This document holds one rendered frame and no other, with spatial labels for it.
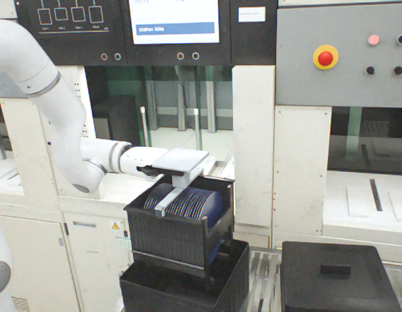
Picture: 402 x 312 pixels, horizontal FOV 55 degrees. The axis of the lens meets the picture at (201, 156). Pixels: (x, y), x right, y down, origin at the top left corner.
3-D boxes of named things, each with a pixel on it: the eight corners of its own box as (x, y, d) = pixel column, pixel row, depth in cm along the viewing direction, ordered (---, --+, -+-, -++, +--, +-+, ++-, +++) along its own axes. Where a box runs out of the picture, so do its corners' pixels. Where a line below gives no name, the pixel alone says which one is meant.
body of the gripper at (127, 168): (137, 163, 108) (172, 168, 103) (115, 178, 99) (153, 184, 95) (134, 138, 105) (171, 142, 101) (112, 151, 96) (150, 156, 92)
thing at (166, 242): (175, 231, 121) (167, 137, 109) (236, 245, 113) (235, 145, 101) (132, 281, 101) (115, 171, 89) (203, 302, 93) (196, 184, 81)
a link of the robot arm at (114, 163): (130, 164, 108) (139, 166, 107) (111, 177, 101) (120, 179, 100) (127, 136, 105) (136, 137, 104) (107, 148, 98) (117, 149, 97)
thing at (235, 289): (172, 267, 130) (167, 223, 124) (250, 288, 119) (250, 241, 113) (124, 328, 107) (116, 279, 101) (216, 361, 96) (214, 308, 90)
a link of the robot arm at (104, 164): (102, 162, 97) (119, 135, 102) (62, 156, 102) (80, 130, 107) (116, 181, 103) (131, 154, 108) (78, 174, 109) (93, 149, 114)
